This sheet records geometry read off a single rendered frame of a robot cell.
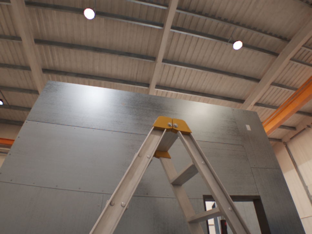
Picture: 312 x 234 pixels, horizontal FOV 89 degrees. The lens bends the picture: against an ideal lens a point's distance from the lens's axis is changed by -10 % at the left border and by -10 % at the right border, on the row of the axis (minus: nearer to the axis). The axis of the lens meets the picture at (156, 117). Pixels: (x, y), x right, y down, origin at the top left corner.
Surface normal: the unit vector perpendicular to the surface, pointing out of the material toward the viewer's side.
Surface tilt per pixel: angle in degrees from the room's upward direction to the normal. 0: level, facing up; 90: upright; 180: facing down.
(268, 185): 90
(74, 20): 176
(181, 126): 90
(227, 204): 88
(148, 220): 90
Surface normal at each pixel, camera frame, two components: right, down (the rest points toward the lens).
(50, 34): 0.01, 0.74
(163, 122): 0.28, -0.60
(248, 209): -0.15, -0.62
